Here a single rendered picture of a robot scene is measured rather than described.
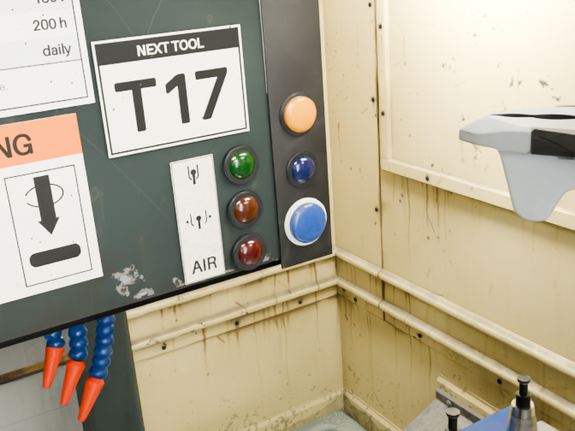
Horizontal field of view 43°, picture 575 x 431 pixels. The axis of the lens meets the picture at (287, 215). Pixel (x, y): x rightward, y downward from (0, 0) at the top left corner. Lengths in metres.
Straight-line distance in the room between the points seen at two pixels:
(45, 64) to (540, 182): 0.29
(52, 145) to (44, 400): 0.83
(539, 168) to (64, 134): 0.28
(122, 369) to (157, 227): 0.84
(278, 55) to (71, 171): 0.16
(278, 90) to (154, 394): 1.36
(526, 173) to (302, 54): 0.17
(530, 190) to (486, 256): 1.03
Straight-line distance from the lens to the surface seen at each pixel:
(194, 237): 0.50
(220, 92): 0.49
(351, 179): 1.77
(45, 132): 0.45
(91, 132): 0.46
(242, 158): 0.50
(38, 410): 1.26
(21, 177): 0.46
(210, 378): 1.85
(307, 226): 0.53
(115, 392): 1.33
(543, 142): 0.43
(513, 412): 0.93
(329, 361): 2.03
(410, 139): 1.56
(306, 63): 0.52
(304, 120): 0.51
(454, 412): 0.85
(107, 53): 0.46
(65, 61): 0.45
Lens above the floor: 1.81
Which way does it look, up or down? 19 degrees down
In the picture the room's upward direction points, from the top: 4 degrees counter-clockwise
